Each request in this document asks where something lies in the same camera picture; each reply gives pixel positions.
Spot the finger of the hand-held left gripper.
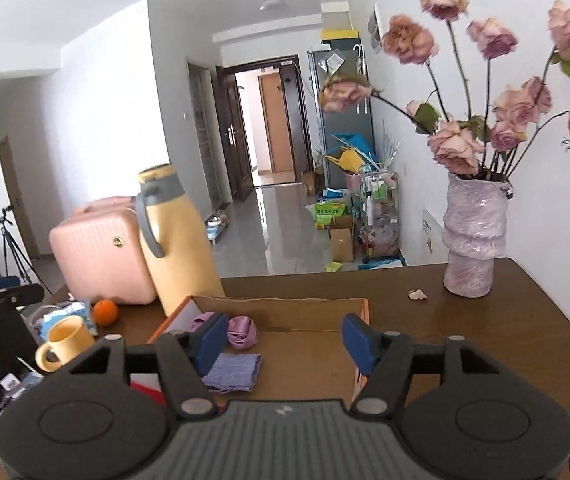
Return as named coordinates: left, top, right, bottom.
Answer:
left=0, top=276, right=45, bottom=307

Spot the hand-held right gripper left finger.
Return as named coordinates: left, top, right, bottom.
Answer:
left=68, top=312, right=231, bottom=420

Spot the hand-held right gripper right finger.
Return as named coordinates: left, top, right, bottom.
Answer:
left=341, top=312, right=506, bottom=418

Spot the lavender cloth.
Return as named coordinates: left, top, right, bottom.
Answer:
left=201, top=352, right=262, bottom=393

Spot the orange-edged cardboard box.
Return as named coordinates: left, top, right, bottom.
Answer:
left=146, top=296, right=371, bottom=401

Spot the black tripod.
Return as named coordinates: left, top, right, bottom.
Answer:
left=0, top=205, right=53, bottom=296

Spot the blue tissue pack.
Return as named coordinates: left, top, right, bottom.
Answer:
left=38, top=301, right=98, bottom=338

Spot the yellow mug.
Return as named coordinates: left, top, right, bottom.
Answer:
left=34, top=316, right=97, bottom=373

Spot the red cloth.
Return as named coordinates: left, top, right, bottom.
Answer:
left=129, top=382, right=166, bottom=407

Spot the pink suitcase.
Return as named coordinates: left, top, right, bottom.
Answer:
left=48, top=195, right=158, bottom=306

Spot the orange fruit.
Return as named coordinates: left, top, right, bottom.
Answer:
left=92, top=299, right=118, bottom=328

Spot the brown cardboard carton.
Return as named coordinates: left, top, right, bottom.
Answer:
left=328, top=216, right=356, bottom=262

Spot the yellow thermos jug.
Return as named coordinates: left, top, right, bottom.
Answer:
left=135, top=162, right=226, bottom=316

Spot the small shoe rack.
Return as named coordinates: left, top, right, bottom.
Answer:
left=205, top=212, right=229, bottom=243

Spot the green printed box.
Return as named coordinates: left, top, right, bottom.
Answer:
left=315, top=202, right=348, bottom=230

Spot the pink textured vase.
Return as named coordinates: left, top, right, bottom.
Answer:
left=442, top=170, right=514, bottom=298

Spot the yellow bag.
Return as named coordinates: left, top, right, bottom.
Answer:
left=326, top=142, right=366, bottom=173

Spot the blue bag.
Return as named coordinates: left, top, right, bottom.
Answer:
left=332, top=132, right=376, bottom=161

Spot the dark wooden door leaf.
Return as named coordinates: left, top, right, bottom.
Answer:
left=280, top=60, right=313, bottom=183
left=217, top=65, right=256, bottom=203

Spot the bunch of dried pink roses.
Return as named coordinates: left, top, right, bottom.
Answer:
left=319, top=0, right=570, bottom=183

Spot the grey refrigerator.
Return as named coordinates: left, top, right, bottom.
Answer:
left=307, top=45, right=376, bottom=196

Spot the light wooden door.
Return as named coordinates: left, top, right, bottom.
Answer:
left=259, top=74, right=296, bottom=173

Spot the yellow and blue box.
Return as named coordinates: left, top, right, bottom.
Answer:
left=320, top=27, right=361, bottom=51

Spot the wall poster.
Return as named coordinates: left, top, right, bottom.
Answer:
left=367, top=4, right=383, bottom=53

